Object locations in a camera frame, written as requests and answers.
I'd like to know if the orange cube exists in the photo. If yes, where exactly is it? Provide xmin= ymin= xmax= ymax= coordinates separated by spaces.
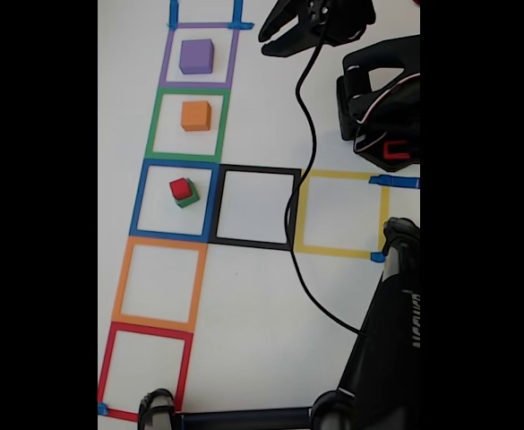
xmin=180 ymin=100 xmax=212 ymax=133

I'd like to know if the small red cube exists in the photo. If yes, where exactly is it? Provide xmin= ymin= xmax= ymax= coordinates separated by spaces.
xmin=169 ymin=177 xmax=191 ymax=200

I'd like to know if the green cube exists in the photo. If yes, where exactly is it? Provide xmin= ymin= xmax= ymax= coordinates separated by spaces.
xmin=174 ymin=177 xmax=200 ymax=210

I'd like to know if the large purple cube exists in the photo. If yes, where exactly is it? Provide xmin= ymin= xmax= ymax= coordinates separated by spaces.
xmin=179 ymin=39 xmax=215 ymax=75

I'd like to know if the red table clamp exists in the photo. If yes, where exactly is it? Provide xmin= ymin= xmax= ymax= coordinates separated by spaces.
xmin=382 ymin=140 xmax=411 ymax=161

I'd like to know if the black camera cable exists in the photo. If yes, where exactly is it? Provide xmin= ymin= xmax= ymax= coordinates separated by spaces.
xmin=284 ymin=24 xmax=371 ymax=337

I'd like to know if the purple square frame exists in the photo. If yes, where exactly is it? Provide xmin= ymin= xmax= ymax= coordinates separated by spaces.
xmin=158 ymin=21 xmax=240 ymax=90

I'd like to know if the green square frame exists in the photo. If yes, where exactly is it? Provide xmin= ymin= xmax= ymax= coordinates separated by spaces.
xmin=143 ymin=88 xmax=231 ymax=163

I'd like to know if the black square frame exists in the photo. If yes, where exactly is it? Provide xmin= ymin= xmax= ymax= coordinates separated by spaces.
xmin=207 ymin=164 xmax=302 ymax=252

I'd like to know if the yellow square frame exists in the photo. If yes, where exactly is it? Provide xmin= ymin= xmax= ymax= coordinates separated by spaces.
xmin=293 ymin=168 xmax=391 ymax=260

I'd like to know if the blue square frame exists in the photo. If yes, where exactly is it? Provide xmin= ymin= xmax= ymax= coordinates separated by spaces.
xmin=129 ymin=159 xmax=221 ymax=243

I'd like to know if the orange square frame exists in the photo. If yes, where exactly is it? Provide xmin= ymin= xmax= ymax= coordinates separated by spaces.
xmin=111 ymin=236 xmax=209 ymax=333

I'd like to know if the black camera tripod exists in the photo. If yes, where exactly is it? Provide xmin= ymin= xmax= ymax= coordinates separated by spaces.
xmin=137 ymin=217 xmax=421 ymax=430

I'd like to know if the red square frame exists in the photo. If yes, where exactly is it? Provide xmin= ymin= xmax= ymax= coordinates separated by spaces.
xmin=97 ymin=321 xmax=194 ymax=423

